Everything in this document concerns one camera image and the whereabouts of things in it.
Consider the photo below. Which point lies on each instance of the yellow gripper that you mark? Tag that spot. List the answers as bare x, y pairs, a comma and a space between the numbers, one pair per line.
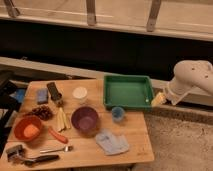
158, 100

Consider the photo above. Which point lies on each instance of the light blue towel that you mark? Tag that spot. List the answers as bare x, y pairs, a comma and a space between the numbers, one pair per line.
112, 144

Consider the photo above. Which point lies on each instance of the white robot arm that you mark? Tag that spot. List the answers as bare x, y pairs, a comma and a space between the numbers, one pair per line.
188, 74

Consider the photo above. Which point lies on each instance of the green plastic tray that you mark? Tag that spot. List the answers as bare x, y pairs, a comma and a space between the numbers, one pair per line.
127, 91

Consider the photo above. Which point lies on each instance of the small blue cup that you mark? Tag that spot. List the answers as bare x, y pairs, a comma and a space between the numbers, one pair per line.
117, 113

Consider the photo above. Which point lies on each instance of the purple bowl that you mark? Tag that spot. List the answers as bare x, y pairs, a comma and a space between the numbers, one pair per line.
85, 120

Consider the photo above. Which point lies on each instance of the white lidded cup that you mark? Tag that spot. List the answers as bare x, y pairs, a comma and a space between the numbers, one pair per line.
80, 94

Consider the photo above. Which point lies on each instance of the yellow corn toy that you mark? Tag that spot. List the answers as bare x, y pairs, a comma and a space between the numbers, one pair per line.
62, 120

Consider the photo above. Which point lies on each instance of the silver spoon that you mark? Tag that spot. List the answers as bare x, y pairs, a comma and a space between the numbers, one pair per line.
63, 149

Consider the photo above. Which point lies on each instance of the red sausage toy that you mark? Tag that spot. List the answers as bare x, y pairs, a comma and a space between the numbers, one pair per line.
57, 136

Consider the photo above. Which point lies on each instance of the dark brush block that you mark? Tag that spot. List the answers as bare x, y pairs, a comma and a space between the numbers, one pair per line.
56, 96

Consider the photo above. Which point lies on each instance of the dark grape bunch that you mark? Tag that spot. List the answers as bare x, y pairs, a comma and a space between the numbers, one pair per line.
43, 112

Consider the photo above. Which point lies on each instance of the blue sponge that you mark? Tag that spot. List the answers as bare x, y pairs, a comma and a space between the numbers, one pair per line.
42, 96

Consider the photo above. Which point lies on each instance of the orange ball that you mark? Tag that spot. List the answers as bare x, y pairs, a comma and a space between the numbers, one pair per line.
30, 131

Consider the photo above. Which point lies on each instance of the orange bowl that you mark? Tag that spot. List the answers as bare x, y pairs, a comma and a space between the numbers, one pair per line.
23, 123

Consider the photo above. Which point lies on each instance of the blue object left edge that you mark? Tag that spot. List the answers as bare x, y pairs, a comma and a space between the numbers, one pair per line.
19, 94

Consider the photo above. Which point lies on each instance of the metal clamp tool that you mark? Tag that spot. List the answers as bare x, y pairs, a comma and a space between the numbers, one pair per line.
15, 154

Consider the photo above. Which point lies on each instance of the black handled tool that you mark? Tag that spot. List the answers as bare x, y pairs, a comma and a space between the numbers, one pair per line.
40, 159

